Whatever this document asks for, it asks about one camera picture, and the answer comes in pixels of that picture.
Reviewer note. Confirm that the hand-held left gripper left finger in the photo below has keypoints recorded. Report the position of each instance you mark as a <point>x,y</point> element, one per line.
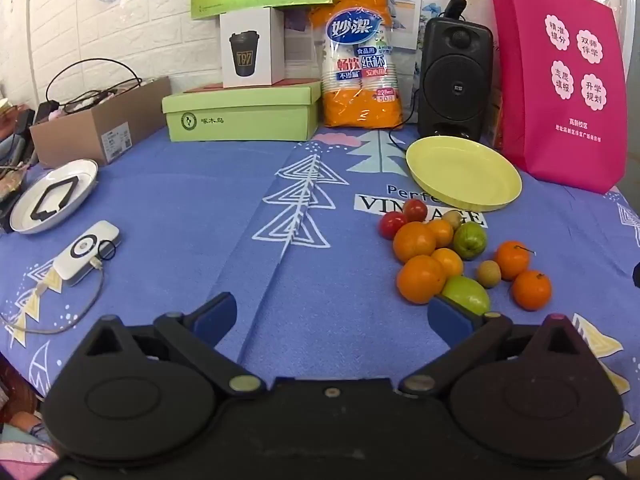
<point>217,316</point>

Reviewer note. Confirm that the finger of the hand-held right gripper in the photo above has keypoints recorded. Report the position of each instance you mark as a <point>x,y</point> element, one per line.
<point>636,273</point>

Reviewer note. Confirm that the red flat box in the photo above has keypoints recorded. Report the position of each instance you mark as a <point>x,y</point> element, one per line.
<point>295,84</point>

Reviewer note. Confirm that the orange red carton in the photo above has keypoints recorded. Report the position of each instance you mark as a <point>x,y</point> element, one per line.
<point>496,115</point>

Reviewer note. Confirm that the black microphone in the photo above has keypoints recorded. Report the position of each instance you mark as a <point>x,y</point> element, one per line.
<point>455,7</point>

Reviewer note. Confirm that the brown cardboard box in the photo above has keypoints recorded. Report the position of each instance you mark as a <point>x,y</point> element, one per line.
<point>95,130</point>

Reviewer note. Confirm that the red cherry tomato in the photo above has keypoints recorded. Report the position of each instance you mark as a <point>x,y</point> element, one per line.
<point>392,225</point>
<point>415,210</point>

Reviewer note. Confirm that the white power bank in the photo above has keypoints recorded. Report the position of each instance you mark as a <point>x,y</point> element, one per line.
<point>80,255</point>

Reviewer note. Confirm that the white box with cup print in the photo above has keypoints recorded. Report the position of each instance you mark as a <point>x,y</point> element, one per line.
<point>250,47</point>

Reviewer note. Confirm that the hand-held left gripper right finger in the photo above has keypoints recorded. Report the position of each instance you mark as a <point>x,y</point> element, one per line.
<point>450,321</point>

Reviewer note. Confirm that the black speaker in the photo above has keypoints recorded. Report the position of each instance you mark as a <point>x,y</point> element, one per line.
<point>455,80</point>

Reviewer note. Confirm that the green guava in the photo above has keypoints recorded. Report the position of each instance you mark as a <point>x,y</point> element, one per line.
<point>471,240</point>
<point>467,294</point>

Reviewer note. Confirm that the medium orange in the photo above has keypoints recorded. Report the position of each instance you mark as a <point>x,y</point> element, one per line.
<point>531,289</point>

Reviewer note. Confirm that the black phone stand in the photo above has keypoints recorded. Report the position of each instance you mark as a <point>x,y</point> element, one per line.
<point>41,210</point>

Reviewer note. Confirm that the green shoe box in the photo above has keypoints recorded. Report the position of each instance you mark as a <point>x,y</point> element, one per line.
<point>240,117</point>

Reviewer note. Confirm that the orange with stem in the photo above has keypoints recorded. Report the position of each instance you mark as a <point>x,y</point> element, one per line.
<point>512,260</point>

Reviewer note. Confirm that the white round plate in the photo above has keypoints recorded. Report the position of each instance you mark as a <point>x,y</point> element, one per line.
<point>30,210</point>

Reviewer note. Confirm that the pink tote bag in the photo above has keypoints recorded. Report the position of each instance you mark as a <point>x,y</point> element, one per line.
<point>555,120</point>

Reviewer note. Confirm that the yellow plastic plate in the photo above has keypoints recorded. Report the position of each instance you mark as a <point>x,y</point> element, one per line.
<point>462,172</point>

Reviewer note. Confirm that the pink cloth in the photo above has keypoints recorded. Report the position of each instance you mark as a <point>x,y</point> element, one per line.
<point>20,442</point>

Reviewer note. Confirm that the orange paper cup pack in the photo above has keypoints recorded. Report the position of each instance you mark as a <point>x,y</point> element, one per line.
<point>360,95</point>

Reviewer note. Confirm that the brown kiwi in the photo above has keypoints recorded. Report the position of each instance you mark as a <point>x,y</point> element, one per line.
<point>453,219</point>
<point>488,274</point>

